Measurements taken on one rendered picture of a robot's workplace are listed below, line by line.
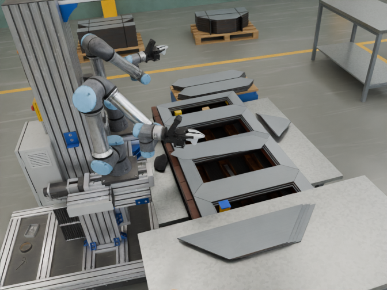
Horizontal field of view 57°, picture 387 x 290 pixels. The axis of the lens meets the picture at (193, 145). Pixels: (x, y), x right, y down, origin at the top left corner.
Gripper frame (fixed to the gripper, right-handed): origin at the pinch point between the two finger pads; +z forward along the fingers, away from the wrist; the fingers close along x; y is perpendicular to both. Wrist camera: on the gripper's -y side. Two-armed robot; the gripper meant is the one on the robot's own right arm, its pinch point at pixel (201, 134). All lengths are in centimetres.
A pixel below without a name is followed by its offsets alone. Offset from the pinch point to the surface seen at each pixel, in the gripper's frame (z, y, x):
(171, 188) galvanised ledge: -30, 75, -42
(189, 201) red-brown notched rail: -11, 61, -17
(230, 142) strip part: 6, 54, -79
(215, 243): 14, 38, 33
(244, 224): 25.9, 36.7, 19.1
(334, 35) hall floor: 134, 103, -563
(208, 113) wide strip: -19, 53, -119
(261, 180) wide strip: 32, 55, -40
